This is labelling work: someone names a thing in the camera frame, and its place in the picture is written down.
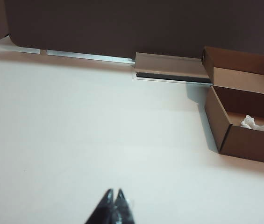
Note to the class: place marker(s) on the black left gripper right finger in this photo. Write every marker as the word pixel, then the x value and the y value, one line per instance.
pixel 122 212

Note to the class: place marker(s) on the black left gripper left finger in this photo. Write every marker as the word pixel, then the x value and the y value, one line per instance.
pixel 103 212

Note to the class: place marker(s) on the white paper ball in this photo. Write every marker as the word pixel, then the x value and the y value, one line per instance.
pixel 251 122

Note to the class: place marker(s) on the brown cardboard box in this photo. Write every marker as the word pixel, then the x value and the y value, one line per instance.
pixel 251 147

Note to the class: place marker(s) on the grey fabric desk divider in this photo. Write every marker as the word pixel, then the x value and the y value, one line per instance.
pixel 122 23

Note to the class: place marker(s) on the silver divider base rail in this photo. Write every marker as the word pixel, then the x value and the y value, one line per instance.
pixel 87 56

